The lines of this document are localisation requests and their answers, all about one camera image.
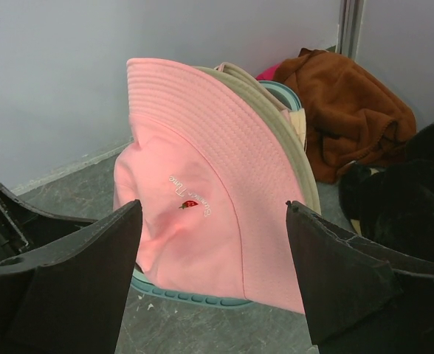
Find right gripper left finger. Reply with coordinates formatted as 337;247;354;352
0;201;142;353

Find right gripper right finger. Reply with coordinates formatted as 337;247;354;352
286;201;434;353

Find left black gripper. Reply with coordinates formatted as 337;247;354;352
0;183;95;264

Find pink bucket hat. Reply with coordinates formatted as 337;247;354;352
112;57;316;315

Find beige pink stacked hats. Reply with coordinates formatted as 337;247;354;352
198;63;321;213

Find black floral blanket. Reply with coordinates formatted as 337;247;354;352
339;122;434;263

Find brown cloth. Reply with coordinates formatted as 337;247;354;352
273;49;417;184

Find teal plastic basket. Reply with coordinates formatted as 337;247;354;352
130;80;301;309

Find red cloth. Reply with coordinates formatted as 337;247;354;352
255;63;280;81

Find right aluminium corner post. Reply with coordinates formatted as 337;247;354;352
336;0;365;60

